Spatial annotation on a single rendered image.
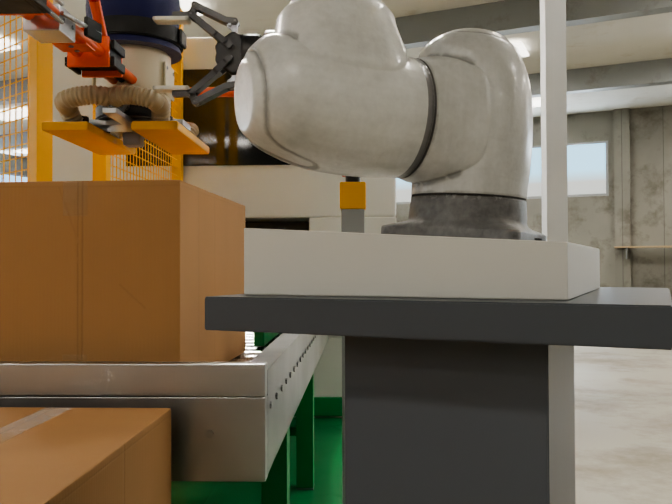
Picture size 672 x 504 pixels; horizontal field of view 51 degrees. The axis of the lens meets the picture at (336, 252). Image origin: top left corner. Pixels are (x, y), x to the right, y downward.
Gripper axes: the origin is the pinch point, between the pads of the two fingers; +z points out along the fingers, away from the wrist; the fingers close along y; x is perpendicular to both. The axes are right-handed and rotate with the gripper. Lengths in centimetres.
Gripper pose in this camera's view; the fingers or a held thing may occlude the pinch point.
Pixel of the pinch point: (160, 54)
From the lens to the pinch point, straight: 148.3
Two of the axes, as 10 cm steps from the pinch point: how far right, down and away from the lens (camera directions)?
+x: 0.2, 0.2, 10.0
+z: -10.0, 0.0, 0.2
